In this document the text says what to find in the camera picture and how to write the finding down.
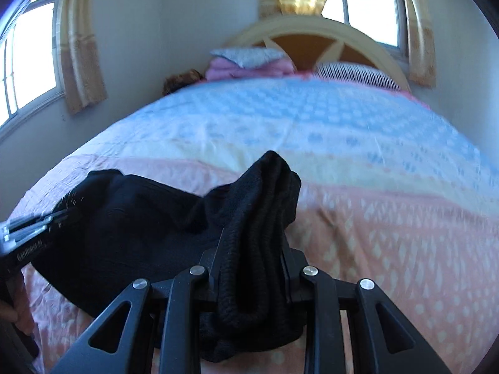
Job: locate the black pants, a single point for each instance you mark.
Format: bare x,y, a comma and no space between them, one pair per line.
156,222

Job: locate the window behind headboard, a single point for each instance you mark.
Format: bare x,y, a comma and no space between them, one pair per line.
366,4

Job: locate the folded pink blanket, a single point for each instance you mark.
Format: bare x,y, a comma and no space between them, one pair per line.
249,69

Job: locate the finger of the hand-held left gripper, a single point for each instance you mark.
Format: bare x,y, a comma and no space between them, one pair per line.
43,220

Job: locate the beige patterned curtain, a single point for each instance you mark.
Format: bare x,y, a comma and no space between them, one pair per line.
419,27

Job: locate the striped pillow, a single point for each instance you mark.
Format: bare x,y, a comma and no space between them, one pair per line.
356,73

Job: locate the pastel patterned bedspread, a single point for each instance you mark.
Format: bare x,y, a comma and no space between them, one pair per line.
351,171

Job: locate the beige side window curtain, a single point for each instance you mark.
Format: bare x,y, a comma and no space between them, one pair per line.
80,43

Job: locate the cream and wood headboard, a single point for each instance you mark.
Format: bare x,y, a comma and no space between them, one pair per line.
304,41

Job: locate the side window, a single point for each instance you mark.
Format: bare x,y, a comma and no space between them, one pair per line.
27,54

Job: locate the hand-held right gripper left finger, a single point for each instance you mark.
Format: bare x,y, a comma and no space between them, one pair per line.
208,280

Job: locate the person's left hand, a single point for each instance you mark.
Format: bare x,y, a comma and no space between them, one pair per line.
17,304

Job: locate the pink bed sheet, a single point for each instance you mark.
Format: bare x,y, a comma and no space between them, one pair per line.
415,99

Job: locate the brown furry object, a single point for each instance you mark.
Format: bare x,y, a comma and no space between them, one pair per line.
183,80

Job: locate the grey floral pillow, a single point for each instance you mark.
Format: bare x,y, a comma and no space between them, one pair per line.
245,54

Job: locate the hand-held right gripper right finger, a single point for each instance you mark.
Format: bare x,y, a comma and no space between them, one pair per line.
295,284

